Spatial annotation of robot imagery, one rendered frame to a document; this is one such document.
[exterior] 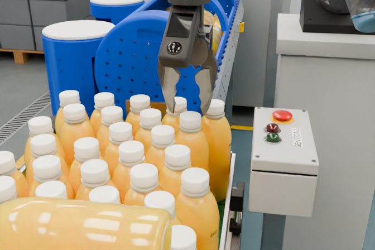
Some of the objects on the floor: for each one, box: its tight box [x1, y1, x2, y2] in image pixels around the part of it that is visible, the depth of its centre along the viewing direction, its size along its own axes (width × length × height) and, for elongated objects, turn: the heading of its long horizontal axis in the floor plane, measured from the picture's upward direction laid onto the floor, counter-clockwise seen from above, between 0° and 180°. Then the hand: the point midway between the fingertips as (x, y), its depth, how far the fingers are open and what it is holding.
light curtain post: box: [263, 0, 286, 108], centre depth 237 cm, size 6×6×170 cm
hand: (187, 109), depth 78 cm, fingers open, 5 cm apart
